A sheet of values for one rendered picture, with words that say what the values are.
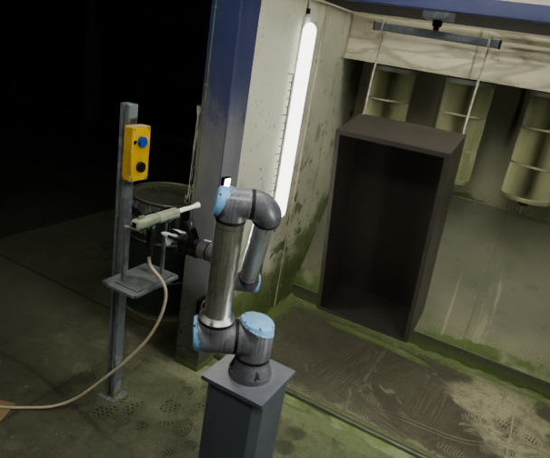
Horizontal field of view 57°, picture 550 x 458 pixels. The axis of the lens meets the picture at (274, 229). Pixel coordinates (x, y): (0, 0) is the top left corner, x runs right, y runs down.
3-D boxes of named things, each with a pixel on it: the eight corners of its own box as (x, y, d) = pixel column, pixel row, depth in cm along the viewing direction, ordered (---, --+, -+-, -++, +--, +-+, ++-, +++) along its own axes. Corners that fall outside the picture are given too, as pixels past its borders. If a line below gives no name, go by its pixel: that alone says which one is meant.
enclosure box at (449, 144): (338, 281, 355) (360, 113, 295) (423, 311, 330) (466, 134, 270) (316, 308, 328) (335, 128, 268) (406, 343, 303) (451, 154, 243)
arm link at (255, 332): (272, 365, 214) (278, 329, 208) (231, 363, 211) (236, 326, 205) (268, 344, 228) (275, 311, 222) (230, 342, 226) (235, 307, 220)
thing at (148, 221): (135, 263, 240) (138, 219, 232) (127, 261, 242) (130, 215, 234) (198, 239, 281) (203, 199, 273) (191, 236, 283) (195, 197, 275)
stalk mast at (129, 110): (113, 389, 294) (129, 102, 238) (120, 393, 291) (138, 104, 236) (105, 394, 289) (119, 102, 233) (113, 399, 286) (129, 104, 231)
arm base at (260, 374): (256, 393, 211) (260, 373, 208) (219, 373, 219) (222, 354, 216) (278, 371, 227) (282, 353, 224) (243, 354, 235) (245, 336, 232)
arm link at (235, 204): (231, 362, 212) (258, 197, 180) (189, 359, 209) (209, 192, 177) (230, 339, 226) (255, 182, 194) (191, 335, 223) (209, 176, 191)
